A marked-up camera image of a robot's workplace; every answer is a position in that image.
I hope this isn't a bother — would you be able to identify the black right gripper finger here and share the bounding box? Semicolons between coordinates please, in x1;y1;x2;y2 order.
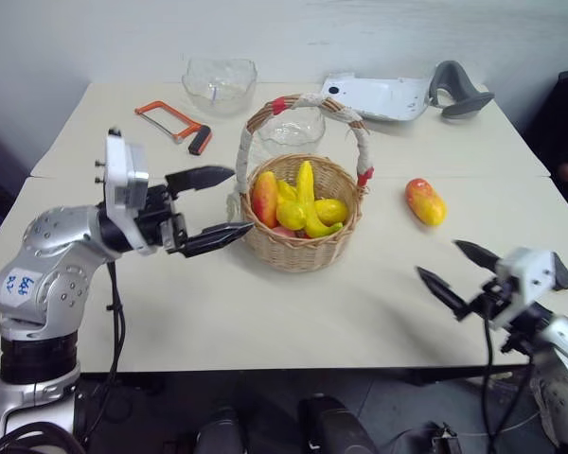
416;266;473;323
453;239;502;276

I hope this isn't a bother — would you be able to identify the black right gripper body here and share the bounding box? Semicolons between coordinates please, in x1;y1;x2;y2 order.
456;278;517;323

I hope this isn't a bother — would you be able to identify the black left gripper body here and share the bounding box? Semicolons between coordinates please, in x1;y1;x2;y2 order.
135;183;191;254

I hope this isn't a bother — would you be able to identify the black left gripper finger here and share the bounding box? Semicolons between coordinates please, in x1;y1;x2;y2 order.
164;165;237;200
167;220;256;259

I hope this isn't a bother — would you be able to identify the orange black hacksaw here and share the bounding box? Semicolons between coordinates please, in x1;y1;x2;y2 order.
133;99;214;156

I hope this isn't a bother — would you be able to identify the red yellow toy mango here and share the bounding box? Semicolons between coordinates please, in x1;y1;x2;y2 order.
404;177;448;228
251;170;281;229

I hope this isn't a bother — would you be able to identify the yellow toy lemon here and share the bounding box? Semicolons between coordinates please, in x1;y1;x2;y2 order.
275;200;308;232
312;198;350;226

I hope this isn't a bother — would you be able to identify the small yellow toy fruit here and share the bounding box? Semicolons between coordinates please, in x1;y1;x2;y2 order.
275;179;299;205

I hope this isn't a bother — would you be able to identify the large clear glass bowl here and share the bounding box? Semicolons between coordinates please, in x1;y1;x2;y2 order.
181;57;259;117

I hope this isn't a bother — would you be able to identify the yellow toy banana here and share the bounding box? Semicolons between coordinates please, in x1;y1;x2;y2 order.
293;160;345;239

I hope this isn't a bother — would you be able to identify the small clear glass bowl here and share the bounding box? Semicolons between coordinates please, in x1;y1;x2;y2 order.
257;107;327;158

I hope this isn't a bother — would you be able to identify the small dark boxy object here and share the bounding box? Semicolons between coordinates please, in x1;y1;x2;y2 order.
429;422;466;454

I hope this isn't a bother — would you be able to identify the dark rounded shape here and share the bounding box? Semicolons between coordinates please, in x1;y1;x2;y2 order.
195;405;248;454
296;393;381;454

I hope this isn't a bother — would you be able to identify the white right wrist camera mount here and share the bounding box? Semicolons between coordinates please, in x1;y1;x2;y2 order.
489;247;568;332

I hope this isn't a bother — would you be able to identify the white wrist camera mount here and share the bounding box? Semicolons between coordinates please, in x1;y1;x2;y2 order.
102;126;151;257
489;247;568;332

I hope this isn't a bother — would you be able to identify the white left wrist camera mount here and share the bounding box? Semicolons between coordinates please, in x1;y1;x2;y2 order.
102;126;151;257

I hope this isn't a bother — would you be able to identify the wicker basket with wrapped handle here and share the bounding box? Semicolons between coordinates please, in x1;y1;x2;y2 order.
224;94;377;274

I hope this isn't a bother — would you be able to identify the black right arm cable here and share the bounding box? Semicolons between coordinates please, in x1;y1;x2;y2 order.
481;316;537;454

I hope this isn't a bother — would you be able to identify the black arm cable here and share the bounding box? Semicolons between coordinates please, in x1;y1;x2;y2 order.
481;316;537;454
75;261;127;448

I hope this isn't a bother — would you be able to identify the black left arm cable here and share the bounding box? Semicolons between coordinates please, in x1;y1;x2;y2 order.
75;261;127;448

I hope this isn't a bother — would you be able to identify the gray curved head strap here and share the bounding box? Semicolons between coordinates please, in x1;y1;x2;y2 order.
427;60;496;120

